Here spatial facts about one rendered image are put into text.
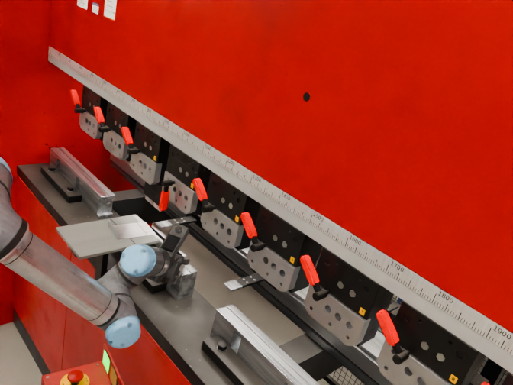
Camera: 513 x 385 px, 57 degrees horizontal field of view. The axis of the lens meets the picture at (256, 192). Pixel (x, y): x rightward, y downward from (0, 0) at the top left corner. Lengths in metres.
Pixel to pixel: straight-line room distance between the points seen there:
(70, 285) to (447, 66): 0.80
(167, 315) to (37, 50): 1.25
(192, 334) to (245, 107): 0.67
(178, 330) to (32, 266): 0.57
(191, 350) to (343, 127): 0.75
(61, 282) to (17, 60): 1.33
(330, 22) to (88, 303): 0.75
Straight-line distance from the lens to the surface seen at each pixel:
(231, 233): 1.22
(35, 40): 2.19
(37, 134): 2.30
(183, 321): 1.46
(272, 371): 1.26
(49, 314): 2.23
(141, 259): 1.16
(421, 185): 0.87
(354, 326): 1.02
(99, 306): 1.07
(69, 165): 2.12
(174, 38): 1.39
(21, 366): 2.56
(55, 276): 1.01
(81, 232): 1.57
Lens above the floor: 1.80
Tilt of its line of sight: 23 degrees down
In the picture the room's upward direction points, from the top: 14 degrees clockwise
